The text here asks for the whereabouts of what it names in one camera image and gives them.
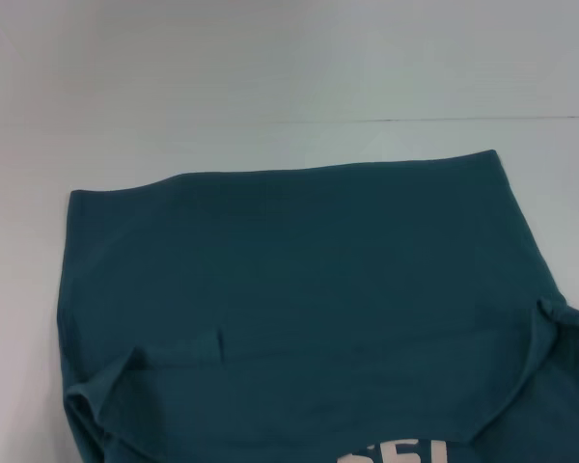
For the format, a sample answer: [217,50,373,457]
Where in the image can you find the blue shirt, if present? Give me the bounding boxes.
[61,149,579,463]

